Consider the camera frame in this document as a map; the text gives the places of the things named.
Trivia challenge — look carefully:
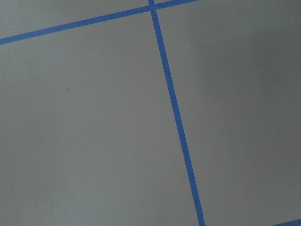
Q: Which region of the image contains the blue tape grid line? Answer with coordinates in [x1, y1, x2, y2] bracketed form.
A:
[148, 0, 205, 226]

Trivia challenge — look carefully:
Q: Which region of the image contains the brown paper table cover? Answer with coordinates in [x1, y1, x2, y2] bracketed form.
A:
[0, 0, 301, 226]

